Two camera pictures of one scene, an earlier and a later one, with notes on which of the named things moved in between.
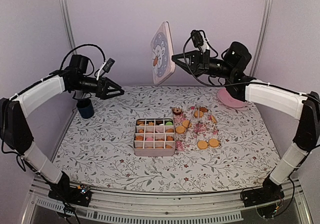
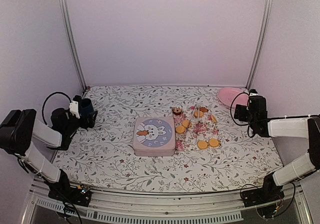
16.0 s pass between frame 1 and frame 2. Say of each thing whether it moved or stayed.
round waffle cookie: stayed
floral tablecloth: stayed
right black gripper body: moved
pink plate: stayed
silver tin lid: moved
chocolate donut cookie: stayed
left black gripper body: moved
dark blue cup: stayed
